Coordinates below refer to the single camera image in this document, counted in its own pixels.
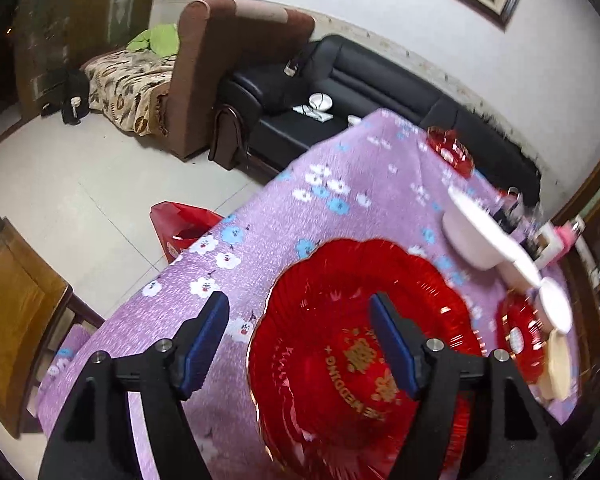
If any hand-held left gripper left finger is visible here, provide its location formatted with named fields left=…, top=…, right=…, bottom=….
left=37, top=291, right=231, bottom=480

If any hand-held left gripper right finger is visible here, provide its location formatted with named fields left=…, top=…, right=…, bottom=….
left=369, top=292, right=566, bottom=480

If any large red plate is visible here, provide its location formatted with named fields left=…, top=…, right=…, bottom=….
left=247, top=239, right=486, bottom=480

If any small red plate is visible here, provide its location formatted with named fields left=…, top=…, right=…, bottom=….
left=495, top=294, right=556, bottom=386
left=426, top=126, right=476, bottom=178

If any beige bowl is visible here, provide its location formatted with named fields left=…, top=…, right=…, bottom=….
left=542, top=331, right=576, bottom=402

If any red plastic bag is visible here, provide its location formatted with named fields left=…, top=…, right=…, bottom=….
left=149, top=201, right=226, bottom=264

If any purple floral tablecloth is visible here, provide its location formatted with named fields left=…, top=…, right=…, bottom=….
left=37, top=108, right=581, bottom=480

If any wooden chair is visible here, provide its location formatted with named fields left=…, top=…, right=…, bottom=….
left=0, top=217, right=106, bottom=441

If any pink object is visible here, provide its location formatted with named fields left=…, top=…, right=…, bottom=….
left=555, top=220, right=584, bottom=257

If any white booklet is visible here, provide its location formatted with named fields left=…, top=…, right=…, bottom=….
left=293, top=104, right=333, bottom=123

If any black leather sofa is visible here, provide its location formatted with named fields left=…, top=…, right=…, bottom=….
left=209, top=35, right=541, bottom=206

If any leaf patterned couch blanket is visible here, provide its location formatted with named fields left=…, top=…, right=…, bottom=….
left=82, top=50, right=181, bottom=137

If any brown armchair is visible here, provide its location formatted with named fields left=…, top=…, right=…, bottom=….
left=160, top=0, right=316, bottom=162

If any black bag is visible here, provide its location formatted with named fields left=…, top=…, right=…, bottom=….
left=42, top=67, right=90, bottom=126

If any green cushion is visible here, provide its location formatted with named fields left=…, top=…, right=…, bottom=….
left=126, top=24, right=181, bottom=56

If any wooden cabinet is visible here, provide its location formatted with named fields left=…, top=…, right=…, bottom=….
left=12, top=0, right=163, bottom=118

